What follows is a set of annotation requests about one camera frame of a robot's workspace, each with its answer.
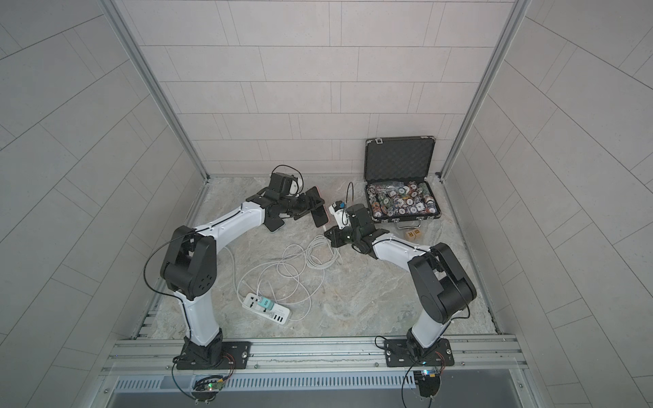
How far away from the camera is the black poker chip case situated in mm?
1014

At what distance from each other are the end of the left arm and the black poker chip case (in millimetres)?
303

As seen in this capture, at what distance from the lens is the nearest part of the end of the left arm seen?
0.72 m
